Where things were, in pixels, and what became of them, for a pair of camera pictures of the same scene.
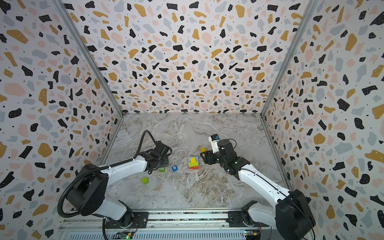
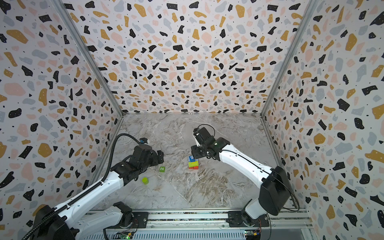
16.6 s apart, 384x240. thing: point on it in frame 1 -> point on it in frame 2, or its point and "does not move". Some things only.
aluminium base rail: (172, 226) does not move
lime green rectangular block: (193, 164) does not move
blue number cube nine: (174, 168) -> (191, 158)
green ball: (145, 180) does not move
